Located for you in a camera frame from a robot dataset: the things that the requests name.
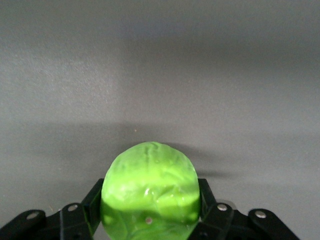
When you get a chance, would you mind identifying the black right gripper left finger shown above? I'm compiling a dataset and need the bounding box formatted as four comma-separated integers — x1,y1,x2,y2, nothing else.
0,177,105,240

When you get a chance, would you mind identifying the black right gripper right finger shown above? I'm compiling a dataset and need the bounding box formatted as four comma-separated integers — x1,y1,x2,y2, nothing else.
189,177,301,240

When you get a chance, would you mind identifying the green apple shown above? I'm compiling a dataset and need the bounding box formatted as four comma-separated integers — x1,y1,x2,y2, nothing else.
99,141,202,240

